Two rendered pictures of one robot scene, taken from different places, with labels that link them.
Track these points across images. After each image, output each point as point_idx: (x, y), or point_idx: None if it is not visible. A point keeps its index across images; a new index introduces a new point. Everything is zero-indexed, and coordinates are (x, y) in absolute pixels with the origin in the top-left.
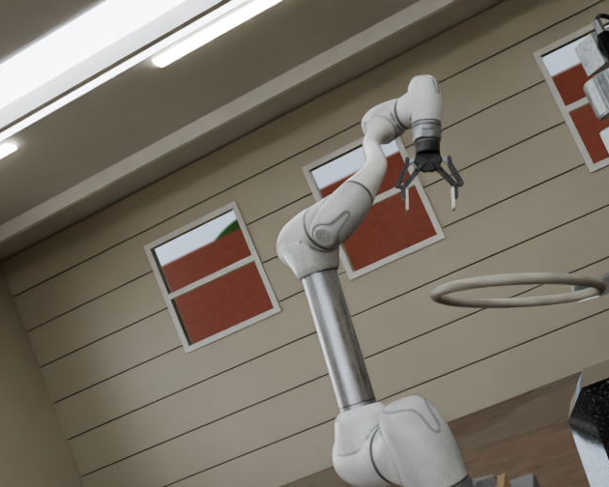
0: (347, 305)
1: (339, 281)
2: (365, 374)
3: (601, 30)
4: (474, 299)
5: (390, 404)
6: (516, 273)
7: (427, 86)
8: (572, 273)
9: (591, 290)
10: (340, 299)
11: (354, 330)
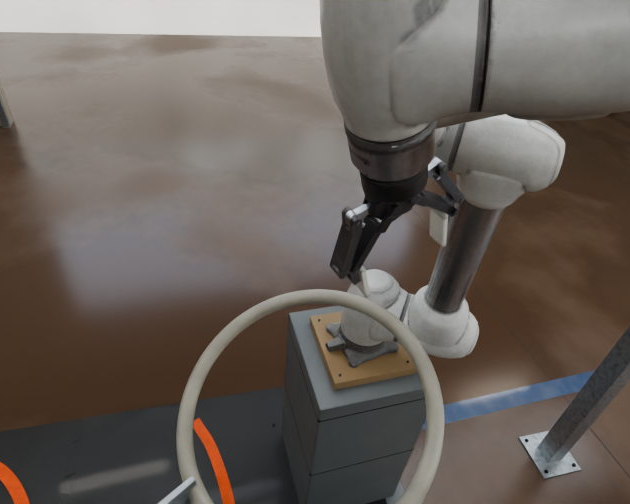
0: (453, 235)
1: (459, 210)
2: (431, 281)
3: None
4: (415, 477)
5: (386, 276)
6: (263, 302)
7: None
8: (206, 350)
9: (202, 483)
10: (450, 219)
11: (443, 252)
